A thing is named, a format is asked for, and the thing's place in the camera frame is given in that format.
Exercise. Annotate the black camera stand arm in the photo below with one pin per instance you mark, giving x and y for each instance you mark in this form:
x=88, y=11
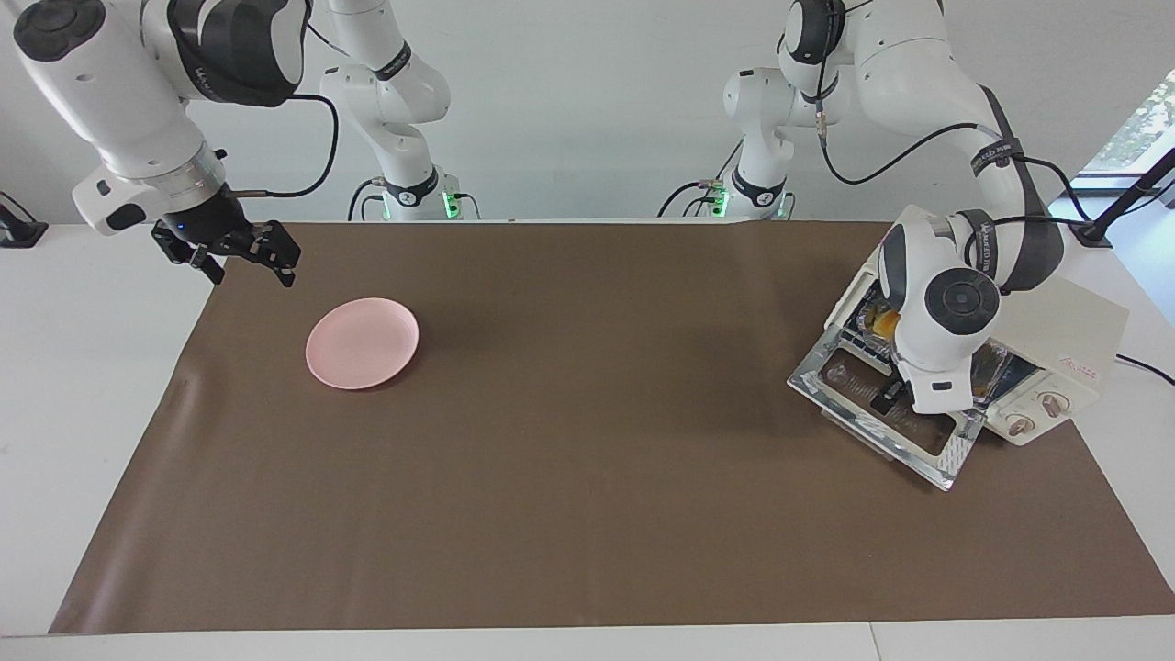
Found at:
x=1134, y=197

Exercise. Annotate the small black clamp mount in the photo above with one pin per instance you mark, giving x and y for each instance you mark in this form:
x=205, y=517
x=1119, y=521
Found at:
x=18, y=229

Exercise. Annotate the sliced yellow bread loaf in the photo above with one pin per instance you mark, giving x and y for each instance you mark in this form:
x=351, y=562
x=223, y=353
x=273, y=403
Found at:
x=886, y=324

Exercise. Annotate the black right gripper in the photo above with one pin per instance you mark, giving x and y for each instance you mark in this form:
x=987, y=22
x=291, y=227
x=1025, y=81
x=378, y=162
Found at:
x=209, y=228

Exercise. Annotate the window with greenery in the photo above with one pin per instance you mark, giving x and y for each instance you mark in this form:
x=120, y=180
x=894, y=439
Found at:
x=1138, y=128

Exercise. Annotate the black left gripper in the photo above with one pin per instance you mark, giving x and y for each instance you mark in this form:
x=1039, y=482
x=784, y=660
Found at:
x=890, y=398

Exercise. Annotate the pink round plate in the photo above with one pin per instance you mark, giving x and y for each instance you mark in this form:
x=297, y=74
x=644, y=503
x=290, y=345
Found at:
x=363, y=342

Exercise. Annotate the cream toaster oven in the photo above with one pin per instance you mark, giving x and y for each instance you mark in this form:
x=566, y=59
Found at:
x=1065, y=330

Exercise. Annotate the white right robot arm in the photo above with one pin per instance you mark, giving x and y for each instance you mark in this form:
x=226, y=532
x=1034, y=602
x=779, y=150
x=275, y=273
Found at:
x=119, y=101

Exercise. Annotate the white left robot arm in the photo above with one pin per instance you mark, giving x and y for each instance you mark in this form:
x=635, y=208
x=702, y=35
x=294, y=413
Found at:
x=918, y=73

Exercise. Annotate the brown paper table mat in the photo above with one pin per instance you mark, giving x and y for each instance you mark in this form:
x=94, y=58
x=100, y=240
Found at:
x=587, y=477

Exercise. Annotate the glass and metal oven door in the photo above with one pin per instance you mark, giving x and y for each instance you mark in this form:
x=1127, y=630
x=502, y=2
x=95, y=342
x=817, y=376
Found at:
x=844, y=381

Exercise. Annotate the beige oven knob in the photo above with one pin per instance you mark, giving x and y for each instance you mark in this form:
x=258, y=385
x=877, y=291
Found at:
x=1054, y=405
x=1021, y=425

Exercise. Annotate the aluminium foil tray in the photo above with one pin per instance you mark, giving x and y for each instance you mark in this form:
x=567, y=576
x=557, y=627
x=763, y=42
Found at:
x=867, y=312

